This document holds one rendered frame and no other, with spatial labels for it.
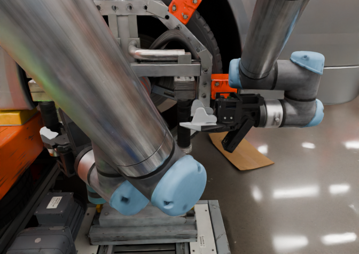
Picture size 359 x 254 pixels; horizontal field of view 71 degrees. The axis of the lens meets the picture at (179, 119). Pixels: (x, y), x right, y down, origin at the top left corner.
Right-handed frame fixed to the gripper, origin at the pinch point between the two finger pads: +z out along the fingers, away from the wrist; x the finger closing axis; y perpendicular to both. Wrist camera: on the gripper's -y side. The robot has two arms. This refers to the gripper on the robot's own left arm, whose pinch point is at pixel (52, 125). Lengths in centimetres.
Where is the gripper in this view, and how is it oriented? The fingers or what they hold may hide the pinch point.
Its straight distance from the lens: 71.9
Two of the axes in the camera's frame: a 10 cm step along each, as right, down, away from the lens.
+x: 6.8, -3.1, 6.6
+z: -7.3, -2.9, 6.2
